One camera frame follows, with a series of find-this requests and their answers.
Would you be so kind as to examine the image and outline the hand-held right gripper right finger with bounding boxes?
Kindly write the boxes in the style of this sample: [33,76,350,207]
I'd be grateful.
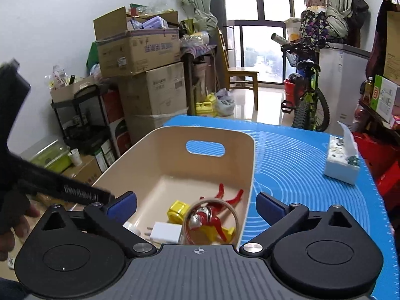
[239,191,360,258]

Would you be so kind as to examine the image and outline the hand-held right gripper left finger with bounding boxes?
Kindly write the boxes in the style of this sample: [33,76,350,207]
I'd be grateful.
[40,190,158,260]

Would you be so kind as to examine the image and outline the clear tape roll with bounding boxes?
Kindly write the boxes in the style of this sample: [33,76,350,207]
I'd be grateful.
[183,197,242,245]

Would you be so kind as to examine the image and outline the white charger plug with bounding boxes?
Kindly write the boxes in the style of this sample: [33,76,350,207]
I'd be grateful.
[144,222,183,244]

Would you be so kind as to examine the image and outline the beige plastic basket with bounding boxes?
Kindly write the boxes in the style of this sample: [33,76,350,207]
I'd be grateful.
[90,125,255,251]

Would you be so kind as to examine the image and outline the red silver action figure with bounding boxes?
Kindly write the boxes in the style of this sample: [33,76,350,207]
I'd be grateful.
[187,184,244,243]

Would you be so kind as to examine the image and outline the person's left hand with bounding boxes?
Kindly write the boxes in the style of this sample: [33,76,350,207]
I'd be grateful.
[0,204,41,261]

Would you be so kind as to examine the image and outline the yellow plastic toy piece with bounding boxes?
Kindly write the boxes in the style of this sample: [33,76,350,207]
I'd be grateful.
[200,225,236,244]

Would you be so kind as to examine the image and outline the brown printed cardboard box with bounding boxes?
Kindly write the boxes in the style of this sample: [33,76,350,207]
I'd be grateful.
[34,154,102,207]

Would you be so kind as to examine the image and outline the blue silicone mat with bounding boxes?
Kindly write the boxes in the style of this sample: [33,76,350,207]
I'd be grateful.
[162,114,397,297]

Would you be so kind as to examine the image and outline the green white small cartons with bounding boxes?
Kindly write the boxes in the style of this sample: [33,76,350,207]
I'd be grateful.
[94,139,117,173]

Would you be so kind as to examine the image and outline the green lidded container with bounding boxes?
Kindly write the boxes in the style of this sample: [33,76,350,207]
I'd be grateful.
[20,137,72,173]

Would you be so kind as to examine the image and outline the paper cup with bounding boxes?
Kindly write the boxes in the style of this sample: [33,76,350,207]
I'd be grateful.
[68,149,82,167]

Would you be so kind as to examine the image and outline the white red printed carton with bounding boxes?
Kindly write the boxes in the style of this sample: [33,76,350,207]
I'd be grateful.
[109,118,132,158]

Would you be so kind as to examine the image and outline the black shelf rack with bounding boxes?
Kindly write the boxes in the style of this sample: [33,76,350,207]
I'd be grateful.
[51,84,118,163]

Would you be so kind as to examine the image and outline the white tissue box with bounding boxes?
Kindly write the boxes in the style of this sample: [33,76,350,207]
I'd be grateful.
[323,121,361,185]

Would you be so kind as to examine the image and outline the plastic wrapped cardboard box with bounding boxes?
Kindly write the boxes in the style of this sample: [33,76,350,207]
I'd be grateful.
[128,108,189,144]

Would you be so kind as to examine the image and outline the grey plastic bag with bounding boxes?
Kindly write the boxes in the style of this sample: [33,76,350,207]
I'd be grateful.
[215,88,236,117]

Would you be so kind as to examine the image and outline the green black bicycle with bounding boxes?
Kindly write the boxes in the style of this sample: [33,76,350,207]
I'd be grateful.
[271,33,330,132]

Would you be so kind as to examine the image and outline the red bucket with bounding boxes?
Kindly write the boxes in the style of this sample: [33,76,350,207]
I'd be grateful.
[284,79,305,99]

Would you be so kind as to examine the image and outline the large plain cardboard box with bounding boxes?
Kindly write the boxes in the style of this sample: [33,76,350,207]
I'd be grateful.
[117,62,188,116]

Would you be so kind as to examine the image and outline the red gift boxes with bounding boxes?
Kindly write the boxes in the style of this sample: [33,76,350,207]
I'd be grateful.
[353,131,400,222]

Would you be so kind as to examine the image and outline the wooden chair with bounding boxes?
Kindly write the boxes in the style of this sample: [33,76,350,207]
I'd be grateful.
[217,26,260,111]

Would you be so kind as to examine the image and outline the white chest freezer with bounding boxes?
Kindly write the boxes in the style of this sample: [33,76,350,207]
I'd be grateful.
[319,43,372,132]

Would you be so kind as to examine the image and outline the dark wooden shelf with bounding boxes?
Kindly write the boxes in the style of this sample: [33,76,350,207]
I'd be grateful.
[358,98,400,132]

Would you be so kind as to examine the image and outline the person's dark trouser leg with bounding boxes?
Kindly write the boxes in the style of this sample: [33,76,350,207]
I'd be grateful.
[0,276,27,300]

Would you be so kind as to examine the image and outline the open cardboard box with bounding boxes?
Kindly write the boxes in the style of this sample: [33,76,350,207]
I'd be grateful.
[93,6,182,77]

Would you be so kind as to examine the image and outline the amber drink bottle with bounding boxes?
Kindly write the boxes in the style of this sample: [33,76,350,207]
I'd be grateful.
[364,76,375,102]

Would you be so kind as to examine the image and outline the green white printed box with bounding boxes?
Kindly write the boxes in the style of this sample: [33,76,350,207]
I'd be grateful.
[370,75,400,123]

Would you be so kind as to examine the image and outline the table with patterned cloth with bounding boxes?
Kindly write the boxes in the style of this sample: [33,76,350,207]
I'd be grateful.
[179,44,219,113]

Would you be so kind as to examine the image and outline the floral bag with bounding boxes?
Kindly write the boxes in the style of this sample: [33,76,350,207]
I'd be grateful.
[300,9,330,40]

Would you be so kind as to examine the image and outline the brown paper envelope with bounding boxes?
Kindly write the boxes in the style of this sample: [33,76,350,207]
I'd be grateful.
[383,11,400,85]

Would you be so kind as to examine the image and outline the cardboard box with handle hole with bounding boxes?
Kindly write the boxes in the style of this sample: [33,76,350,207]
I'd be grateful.
[50,75,97,103]

